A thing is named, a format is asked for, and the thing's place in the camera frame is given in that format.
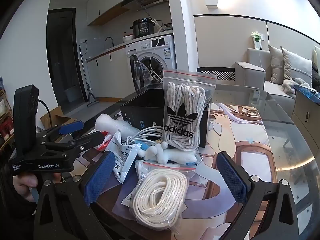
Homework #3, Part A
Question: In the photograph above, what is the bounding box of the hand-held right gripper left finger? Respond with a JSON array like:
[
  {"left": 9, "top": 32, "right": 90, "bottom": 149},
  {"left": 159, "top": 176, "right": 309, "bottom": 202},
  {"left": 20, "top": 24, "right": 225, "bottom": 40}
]
[{"left": 34, "top": 151, "right": 117, "bottom": 240}]

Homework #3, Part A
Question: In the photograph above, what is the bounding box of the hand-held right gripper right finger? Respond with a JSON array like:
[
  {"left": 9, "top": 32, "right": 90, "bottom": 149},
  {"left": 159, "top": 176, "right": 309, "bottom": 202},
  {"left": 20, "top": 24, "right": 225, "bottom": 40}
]
[{"left": 216, "top": 151, "right": 302, "bottom": 240}]

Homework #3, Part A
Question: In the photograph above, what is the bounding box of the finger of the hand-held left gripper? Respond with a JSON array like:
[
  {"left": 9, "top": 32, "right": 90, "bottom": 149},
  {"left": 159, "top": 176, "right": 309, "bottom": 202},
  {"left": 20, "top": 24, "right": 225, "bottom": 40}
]
[
  {"left": 45, "top": 120, "right": 85, "bottom": 140},
  {"left": 41, "top": 131, "right": 105, "bottom": 155}
]

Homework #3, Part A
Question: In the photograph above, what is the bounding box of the white foam roll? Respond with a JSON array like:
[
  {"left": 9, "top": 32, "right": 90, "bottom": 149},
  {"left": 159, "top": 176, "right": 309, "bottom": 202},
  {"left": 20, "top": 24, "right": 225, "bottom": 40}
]
[{"left": 95, "top": 114, "right": 140, "bottom": 137}]

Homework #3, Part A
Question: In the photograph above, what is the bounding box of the white printed packet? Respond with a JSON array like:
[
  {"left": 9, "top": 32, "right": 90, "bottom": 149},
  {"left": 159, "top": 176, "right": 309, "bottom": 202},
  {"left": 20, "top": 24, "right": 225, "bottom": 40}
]
[{"left": 104, "top": 130, "right": 140, "bottom": 184}]

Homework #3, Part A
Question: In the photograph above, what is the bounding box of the white cable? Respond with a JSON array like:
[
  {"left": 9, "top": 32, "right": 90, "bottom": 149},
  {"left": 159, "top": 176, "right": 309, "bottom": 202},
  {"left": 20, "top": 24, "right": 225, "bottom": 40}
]
[{"left": 125, "top": 126, "right": 165, "bottom": 153}]

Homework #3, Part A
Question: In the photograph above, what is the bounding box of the black cardboard box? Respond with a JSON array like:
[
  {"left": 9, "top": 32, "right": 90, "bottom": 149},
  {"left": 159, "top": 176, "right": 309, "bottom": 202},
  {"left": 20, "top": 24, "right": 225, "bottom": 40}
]
[{"left": 120, "top": 87, "right": 209, "bottom": 148}]

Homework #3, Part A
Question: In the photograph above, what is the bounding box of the white plush toy keychain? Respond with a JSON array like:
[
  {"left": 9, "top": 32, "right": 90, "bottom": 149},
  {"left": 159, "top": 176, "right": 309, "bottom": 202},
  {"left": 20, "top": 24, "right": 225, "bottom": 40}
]
[{"left": 135, "top": 141, "right": 203, "bottom": 167}]

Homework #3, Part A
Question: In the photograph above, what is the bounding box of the bag of cream rope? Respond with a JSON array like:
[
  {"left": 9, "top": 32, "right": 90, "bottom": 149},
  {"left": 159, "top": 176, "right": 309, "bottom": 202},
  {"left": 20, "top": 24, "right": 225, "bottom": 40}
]
[{"left": 121, "top": 160, "right": 197, "bottom": 233}]

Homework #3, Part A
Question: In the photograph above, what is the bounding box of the bag of striped shoelaces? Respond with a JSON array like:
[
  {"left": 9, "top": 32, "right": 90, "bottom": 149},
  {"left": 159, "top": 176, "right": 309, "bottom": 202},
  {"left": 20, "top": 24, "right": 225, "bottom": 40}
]
[{"left": 162, "top": 69, "right": 217, "bottom": 152}]

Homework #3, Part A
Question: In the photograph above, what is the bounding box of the person's left hand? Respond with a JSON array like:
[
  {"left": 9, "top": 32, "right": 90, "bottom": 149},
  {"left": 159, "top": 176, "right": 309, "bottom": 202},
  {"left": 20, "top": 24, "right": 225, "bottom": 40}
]
[{"left": 12, "top": 172, "right": 62, "bottom": 203}]

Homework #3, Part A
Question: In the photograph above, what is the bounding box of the snack shelf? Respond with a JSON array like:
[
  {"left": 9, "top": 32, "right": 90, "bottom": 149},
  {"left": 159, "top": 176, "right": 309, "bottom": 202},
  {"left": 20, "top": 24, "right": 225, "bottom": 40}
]
[{"left": 0, "top": 76, "right": 15, "bottom": 150}]

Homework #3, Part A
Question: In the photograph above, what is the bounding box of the red and white packet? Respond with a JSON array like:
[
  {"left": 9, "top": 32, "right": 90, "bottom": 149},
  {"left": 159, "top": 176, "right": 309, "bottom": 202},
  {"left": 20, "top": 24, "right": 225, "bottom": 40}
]
[{"left": 96, "top": 131, "right": 115, "bottom": 152}]

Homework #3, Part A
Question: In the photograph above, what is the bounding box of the floor mop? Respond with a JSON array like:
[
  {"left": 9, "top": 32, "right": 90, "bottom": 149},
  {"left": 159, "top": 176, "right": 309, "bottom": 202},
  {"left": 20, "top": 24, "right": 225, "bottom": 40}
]
[{"left": 79, "top": 45, "right": 100, "bottom": 108}]

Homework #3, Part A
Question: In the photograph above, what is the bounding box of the printed table mat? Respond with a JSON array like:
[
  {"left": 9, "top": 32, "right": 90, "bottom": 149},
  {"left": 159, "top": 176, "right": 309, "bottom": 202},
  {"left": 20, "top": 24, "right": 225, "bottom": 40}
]
[{"left": 82, "top": 102, "right": 275, "bottom": 240}]

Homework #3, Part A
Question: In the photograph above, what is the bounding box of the grey bucket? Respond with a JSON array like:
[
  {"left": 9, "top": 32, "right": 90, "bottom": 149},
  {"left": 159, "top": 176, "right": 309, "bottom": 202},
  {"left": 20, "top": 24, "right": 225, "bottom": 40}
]
[{"left": 64, "top": 85, "right": 80, "bottom": 103}]

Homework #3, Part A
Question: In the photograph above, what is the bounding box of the white kitchen counter cabinet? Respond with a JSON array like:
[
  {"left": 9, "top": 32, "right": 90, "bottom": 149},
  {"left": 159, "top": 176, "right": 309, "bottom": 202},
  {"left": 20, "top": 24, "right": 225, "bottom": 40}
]
[{"left": 86, "top": 44, "right": 128, "bottom": 99}]

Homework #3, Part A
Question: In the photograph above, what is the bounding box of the beige side cabinet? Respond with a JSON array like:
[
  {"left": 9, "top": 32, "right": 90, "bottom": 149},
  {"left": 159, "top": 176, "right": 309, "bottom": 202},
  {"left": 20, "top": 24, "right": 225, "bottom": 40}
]
[{"left": 291, "top": 85, "right": 320, "bottom": 140}]

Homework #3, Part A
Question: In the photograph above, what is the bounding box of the beige sofa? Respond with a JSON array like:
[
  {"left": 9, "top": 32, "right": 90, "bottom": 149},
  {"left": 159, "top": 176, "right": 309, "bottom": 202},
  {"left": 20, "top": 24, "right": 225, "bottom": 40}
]
[{"left": 234, "top": 47, "right": 320, "bottom": 117}]

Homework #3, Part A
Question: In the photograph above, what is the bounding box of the black white patterned chair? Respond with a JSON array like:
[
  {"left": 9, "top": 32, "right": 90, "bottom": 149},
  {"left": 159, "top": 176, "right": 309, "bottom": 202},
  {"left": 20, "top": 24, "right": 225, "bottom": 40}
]
[{"left": 197, "top": 67, "right": 236, "bottom": 81}]

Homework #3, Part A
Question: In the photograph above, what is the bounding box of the grey furry cloth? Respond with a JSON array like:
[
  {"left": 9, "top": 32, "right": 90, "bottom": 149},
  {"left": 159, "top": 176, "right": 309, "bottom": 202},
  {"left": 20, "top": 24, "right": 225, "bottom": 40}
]
[{"left": 282, "top": 78, "right": 313, "bottom": 94}]

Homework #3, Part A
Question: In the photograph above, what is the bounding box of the white washing machine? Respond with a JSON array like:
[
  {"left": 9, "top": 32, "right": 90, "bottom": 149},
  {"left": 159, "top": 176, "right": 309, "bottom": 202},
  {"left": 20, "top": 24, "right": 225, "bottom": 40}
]
[{"left": 125, "top": 35, "right": 177, "bottom": 92}]

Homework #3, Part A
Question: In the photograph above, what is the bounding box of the grey sofa pillow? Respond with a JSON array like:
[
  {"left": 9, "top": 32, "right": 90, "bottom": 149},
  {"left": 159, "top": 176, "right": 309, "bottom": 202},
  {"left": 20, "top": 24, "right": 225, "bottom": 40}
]
[
  {"left": 280, "top": 46, "right": 313, "bottom": 87},
  {"left": 267, "top": 44, "right": 286, "bottom": 85}
]

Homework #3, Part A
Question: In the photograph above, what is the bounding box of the black pressure cooker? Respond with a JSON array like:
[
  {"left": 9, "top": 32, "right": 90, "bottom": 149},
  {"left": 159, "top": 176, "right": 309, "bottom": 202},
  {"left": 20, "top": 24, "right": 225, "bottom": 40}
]
[{"left": 132, "top": 18, "right": 157, "bottom": 39}]

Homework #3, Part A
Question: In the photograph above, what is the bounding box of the white upper kitchen cabinet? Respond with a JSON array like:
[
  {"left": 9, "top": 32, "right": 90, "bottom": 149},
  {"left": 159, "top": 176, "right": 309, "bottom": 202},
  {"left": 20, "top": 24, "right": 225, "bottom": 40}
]
[{"left": 87, "top": 0, "right": 167, "bottom": 26}]

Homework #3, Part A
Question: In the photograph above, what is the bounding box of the black jacket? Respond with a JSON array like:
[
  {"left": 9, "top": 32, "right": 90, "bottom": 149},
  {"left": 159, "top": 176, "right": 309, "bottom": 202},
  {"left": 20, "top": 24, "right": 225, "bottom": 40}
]
[{"left": 311, "top": 60, "right": 320, "bottom": 90}]

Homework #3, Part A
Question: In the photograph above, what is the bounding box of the white hanging power cord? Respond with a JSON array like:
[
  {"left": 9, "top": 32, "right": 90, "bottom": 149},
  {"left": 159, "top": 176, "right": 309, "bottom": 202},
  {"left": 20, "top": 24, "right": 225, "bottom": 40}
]
[{"left": 149, "top": 20, "right": 163, "bottom": 83}]

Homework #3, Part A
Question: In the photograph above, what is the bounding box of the white green wall holder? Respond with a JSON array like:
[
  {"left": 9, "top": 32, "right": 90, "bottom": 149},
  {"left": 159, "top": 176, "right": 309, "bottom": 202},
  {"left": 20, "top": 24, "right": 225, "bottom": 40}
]
[{"left": 251, "top": 31, "right": 263, "bottom": 50}]

